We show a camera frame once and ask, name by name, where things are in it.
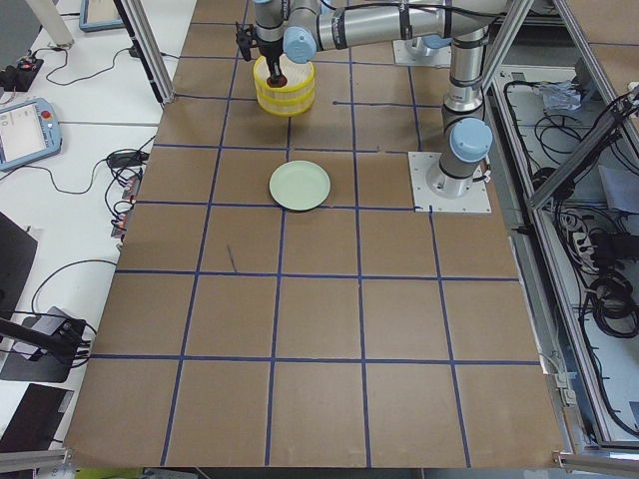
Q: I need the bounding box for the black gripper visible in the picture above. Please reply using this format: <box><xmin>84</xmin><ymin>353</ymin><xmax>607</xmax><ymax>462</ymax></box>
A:
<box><xmin>236</xmin><ymin>23</ymin><xmax>284</xmax><ymax>77</ymax></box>

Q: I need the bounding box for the brown bun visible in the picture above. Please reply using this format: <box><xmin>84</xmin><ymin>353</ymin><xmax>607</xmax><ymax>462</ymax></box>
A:
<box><xmin>267</xmin><ymin>75</ymin><xmax>288</xmax><ymax>88</ymax></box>

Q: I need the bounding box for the yellow bamboo steamer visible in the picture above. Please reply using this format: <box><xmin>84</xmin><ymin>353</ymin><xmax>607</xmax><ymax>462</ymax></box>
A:
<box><xmin>256</xmin><ymin>86</ymin><xmax>316</xmax><ymax>118</ymax></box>
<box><xmin>253</xmin><ymin>55</ymin><xmax>316</xmax><ymax>91</ymax></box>

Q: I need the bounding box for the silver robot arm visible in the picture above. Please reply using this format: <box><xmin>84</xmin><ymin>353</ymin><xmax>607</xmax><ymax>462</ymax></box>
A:
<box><xmin>236</xmin><ymin>1</ymin><xmax>531</xmax><ymax>200</ymax></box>
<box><xmin>405</xmin><ymin>35</ymin><xmax>452</xmax><ymax>59</ymax></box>

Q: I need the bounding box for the light green plate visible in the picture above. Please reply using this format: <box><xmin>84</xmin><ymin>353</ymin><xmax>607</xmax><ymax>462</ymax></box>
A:
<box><xmin>269</xmin><ymin>161</ymin><xmax>330</xmax><ymax>212</ymax></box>

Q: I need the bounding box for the black power adapter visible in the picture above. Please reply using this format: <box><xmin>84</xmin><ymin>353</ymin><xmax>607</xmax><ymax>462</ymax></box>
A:
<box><xmin>107</xmin><ymin>151</ymin><xmax>149</xmax><ymax>169</ymax></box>

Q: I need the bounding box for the black laptop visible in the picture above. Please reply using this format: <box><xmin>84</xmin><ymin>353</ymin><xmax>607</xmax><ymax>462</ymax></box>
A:
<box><xmin>0</xmin><ymin>214</ymin><xmax>38</xmax><ymax>319</ymax></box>

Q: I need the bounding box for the aluminium frame post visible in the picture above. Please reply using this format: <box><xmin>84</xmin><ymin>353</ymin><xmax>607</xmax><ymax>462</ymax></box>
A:
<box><xmin>114</xmin><ymin>0</ymin><xmax>175</xmax><ymax>106</ymax></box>

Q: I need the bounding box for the black camera stand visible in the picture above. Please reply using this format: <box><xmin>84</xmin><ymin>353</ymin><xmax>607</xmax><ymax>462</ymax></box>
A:
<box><xmin>1</xmin><ymin>312</ymin><xmax>91</xmax><ymax>368</ymax></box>

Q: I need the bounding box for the black cable bundle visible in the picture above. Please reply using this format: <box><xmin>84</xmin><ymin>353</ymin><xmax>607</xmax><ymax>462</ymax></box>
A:
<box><xmin>528</xmin><ymin>89</ymin><xmax>639</xmax><ymax>350</ymax></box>

